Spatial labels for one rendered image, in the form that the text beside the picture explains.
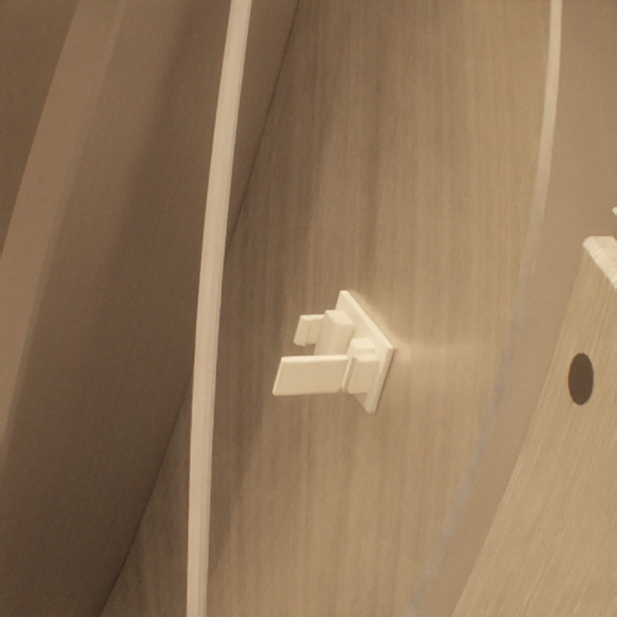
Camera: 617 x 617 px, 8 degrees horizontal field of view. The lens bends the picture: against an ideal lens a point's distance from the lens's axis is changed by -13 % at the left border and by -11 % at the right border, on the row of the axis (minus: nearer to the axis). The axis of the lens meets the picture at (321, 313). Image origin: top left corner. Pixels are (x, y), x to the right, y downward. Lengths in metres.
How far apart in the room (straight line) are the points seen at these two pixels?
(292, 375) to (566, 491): 0.10
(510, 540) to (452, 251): 0.07
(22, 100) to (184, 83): 0.92
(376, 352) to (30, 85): 0.96
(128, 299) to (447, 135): 0.11
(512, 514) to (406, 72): 0.11
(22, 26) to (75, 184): 0.93
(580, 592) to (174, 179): 0.18
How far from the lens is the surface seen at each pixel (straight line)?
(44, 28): 1.90
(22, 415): 0.99
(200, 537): 0.95
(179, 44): 0.95
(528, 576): 0.86
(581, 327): 0.85
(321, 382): 0.93
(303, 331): 0.94
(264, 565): 0.98
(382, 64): 0.93
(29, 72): 1.89
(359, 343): 0.93
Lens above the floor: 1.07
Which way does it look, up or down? 6 degrees down
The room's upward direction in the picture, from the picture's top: 2 degrees clockwise
